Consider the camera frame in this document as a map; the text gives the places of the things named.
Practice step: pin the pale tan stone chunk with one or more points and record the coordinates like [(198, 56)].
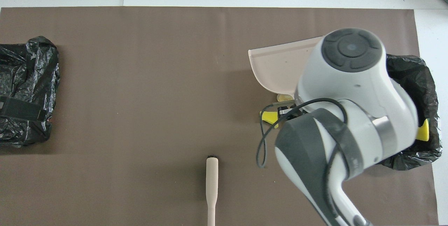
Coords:
[(284, 97)]

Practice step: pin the yellow sponge piece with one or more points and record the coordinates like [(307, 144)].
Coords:
[(268, 117), (424, 133)]

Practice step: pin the beige plastic dustpan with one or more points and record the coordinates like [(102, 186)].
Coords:
[(280, 64)]

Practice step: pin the beige hand brush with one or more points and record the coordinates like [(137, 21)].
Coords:
[(212, 177)]

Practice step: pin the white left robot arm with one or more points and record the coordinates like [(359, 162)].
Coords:
[(21, 110)]

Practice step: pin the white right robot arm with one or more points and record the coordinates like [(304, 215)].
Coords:
[(350, 89)]

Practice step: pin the black bag lined bin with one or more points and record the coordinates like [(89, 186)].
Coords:
[(35, 64), (413, 75)]

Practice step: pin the brown table mat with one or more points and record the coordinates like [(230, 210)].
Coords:
[(140, 43)]

